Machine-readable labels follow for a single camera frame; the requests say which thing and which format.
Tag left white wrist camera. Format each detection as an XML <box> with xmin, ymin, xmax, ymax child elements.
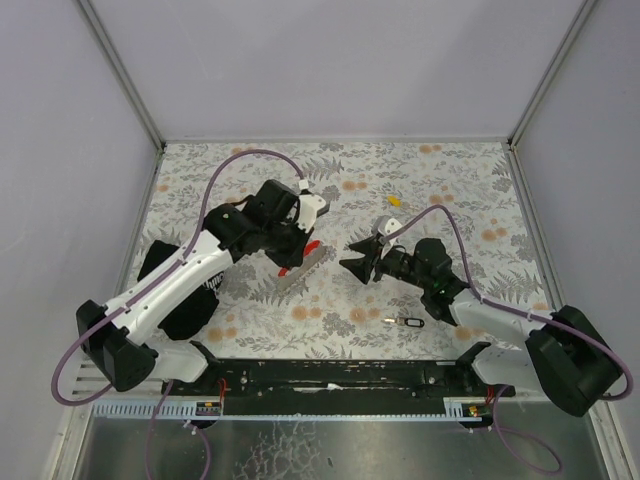
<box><xmin>296</xmin><ymin>179</ymin><xmax>330</xmax><ymax>233</ymax></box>

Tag black cloth cap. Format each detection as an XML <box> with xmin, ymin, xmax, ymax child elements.
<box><xmin>137</xmin><ymin>240</ymin><xmax>224</xmax><ymax>341</ymax></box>

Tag red grey key organizer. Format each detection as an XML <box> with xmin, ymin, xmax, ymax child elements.
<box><xmin>277</xmin><ymin>240</ymin><xmax>327</xmax><ymax>293</ymax></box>

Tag aluminium frame posts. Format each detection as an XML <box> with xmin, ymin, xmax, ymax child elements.
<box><xmin>74</xmin><ymin>0</ymin><xmax>601</xmax><ymax>151</ymax></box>

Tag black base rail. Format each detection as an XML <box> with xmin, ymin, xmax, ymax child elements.
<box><xmin>163</xmin><ymin>343</ymin><xmax>501</xmax><ymax>417</ymax></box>

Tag purple cable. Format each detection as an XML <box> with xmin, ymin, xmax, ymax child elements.
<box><xmin>50</xmin><ymin>148</ymin><xmax>307</xmax><ymax>406</ymax></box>
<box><xmin>389</xmin><ymin>203</ymin><xmax>635</xmax><ymax>401</ymax></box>

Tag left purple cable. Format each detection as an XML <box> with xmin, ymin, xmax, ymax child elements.
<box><xmin>50</xmin><ymin>148</ymin><xmax>307</xmax><ymax>406</ymax></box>

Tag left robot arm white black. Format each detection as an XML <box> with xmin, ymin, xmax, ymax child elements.
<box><xmin>76</xmin><ymin>180</ymin><xmax>328</xmax><ymax>392</ymax></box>

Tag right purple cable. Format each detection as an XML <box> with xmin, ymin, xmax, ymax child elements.
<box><xmin>389</xmin><ymin>203</ymin><xmax>635</xmax><ymax>401</ymax></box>

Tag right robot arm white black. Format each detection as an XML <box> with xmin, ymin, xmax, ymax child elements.
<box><xmin>340</xmin><ymin>236</ymin><xmax>624</xmax><ymax>417</ymax></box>

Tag black tag key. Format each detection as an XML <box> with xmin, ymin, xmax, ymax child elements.
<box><xmin>384</xmin><ymin>317</ymin><xmax>425</xmax><ymax>329</ymax></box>

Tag floral table mat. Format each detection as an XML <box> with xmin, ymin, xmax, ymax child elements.
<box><xmin>126</xmin><ymin>142</ymin><xmax>554</xmax><ymax>359</ymax></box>

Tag yellow tag key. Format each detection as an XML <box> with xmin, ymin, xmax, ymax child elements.
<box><xmin>387</xmin><ymin>195</ymin><xmax>419</xmax><ymax>212</ymax></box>

